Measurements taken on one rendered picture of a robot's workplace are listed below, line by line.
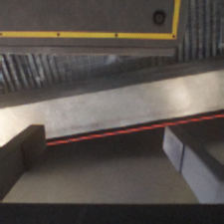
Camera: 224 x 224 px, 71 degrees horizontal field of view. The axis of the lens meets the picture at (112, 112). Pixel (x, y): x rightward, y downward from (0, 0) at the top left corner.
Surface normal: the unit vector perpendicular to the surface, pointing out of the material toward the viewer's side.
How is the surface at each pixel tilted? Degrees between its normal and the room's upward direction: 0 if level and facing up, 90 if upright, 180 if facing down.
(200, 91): 2
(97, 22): 0
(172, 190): 65
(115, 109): 1
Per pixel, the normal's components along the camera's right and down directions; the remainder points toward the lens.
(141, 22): 0.00, 0.29
